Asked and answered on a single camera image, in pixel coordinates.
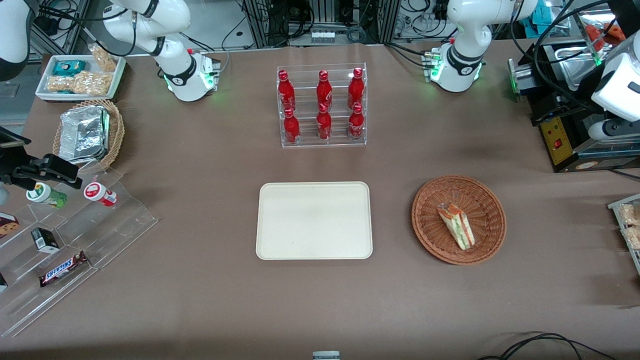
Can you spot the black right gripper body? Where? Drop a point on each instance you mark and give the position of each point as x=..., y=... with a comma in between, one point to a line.
x=9, y=167

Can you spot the triangular sandwich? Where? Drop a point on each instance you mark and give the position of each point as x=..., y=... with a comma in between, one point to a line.
x=457, y=225

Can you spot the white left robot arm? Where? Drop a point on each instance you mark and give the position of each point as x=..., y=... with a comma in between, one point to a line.
x=465, y=30

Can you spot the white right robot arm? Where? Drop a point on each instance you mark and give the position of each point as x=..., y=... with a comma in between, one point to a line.
x=175, y=55

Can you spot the light wicker basket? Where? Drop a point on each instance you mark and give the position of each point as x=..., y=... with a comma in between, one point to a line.
x=116, y=135

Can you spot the white rectangular snack tray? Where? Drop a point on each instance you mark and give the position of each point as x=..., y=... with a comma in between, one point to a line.
x=45, y=90

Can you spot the beige plastic tray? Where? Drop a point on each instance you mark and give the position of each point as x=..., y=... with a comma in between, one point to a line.
x=314, y=220

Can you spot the brown round wicker basket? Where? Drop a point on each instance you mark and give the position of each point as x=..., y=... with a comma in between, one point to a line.
x=487, y=220

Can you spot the grey tray with snacks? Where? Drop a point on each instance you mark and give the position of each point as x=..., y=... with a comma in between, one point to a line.
x=616, y=206

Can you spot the green label white cap bottle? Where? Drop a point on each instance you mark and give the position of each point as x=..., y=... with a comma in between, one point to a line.
x=46, y=195

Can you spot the aluminium foil container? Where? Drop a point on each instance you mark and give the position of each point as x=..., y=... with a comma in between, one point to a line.
x=82, y=135

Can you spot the red label white cap bottle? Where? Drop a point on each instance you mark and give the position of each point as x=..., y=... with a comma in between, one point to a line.
x=100, y=194

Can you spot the brown cookie box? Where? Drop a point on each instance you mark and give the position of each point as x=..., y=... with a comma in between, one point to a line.
x=7, y=226

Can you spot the small black box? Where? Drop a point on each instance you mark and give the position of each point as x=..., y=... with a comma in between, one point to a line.
x=46, y=241

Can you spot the clear acrylic stepped stand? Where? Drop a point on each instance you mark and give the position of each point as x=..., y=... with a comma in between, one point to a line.
x=110, y=225

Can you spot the clear peanut snack bag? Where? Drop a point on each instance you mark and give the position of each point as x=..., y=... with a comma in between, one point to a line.
x=104, y=59
x=80, y=83

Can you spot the Snickers chocolate bar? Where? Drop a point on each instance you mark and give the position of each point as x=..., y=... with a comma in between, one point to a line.
x=62, y=270

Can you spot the teal snack packet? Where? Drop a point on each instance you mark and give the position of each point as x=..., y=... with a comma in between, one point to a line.
x=69, y=67

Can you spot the dark small packet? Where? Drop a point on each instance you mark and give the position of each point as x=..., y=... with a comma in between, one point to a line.
x=2, y=283

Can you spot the red soda bottle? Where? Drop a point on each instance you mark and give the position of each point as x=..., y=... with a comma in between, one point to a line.
x=291, y=129
x=324, y=125
x=356, y=125
x=324, y=90
x=355, y=89
x=285, y=92

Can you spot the clear acrylic bottle rack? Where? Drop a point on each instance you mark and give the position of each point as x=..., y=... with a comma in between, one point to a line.
x=305, y=142

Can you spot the white power strip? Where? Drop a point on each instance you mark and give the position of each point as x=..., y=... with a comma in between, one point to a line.
x=323, y=36

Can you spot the steel cylinder with green light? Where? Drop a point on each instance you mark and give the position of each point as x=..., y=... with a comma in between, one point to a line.
x=520, y=80

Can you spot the black machine with yellow panel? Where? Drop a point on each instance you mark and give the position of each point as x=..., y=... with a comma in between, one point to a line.
x=557, y=142

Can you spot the steel food pan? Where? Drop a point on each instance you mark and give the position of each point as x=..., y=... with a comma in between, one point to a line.
x=575, y=62

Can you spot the clear wrapped rice snack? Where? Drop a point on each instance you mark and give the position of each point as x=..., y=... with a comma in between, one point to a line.
x=630, y=214
x=633, y=238

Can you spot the orange snack bag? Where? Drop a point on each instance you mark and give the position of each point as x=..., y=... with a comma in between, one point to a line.
x=615, y=32

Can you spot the grey camera mount block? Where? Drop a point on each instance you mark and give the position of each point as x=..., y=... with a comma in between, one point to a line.
x=326, y=355

